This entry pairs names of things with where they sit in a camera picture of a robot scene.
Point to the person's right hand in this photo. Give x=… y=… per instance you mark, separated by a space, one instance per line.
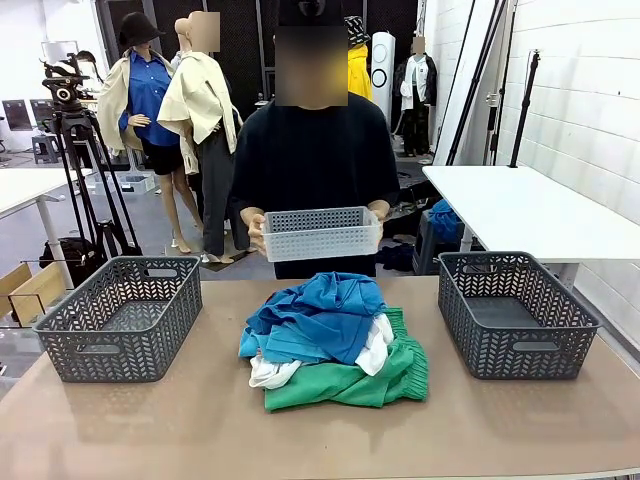
x=256 y=232

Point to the person's left hand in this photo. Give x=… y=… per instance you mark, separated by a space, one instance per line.
x=381 y=212

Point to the light grey perforated basket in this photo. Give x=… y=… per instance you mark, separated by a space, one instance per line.
x=320 y=240

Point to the blue polo shirt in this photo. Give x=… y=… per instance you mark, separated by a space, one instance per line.
x=325 y=320

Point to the white t-shirt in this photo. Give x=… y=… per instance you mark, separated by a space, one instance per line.
x=377 y=345

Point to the green shorts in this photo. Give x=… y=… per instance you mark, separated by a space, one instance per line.
x=340 y=387

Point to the person's right forearm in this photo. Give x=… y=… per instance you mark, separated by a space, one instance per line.
x=251 y=215

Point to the person's left forearm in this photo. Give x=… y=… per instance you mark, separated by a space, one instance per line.
x=382 y=202

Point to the dark clothes pile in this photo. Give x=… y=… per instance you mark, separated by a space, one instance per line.
x=395 y=257

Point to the grey plastic stool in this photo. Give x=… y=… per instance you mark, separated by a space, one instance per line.
x=47 y=150
x=425 y=245

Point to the blue cloth bundle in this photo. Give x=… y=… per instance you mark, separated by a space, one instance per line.
x=445 y=220

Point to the person in black t-shirt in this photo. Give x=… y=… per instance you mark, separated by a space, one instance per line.
x=310 y=160

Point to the white floor box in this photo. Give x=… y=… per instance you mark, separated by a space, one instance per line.
x=137 y=184

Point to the mannequin with black jacket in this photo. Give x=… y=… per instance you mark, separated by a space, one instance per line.
x=415 y=80

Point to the mannequin with cream jacket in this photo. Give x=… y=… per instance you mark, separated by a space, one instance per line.
x=200 y=100

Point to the white table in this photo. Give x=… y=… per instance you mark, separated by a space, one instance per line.
x=25 y=187
x=525 y=210

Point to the mannequin with yellow hoodie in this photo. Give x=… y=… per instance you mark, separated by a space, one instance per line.
x=359 y=70

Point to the white standing air conditioner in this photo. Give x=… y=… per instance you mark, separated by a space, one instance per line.
x=384 y=60

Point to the dark grey plastic basket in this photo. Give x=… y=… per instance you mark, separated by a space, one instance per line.
x=120 y=316
x=500 y=312

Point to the black leaning light stand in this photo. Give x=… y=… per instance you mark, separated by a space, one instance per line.
x=473 y=85

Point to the mannequin with blue shirt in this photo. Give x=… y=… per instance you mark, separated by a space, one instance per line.
x=147 y=95

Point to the black upright pole stand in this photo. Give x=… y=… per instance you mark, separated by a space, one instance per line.
x=525 y=105

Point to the black bag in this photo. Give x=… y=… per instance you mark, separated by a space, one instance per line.
x=75 y=255

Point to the wooden board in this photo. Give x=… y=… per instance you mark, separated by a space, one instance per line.
x=35 y=290

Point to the black camera tripod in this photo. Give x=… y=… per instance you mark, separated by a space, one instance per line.
x=80 y=122

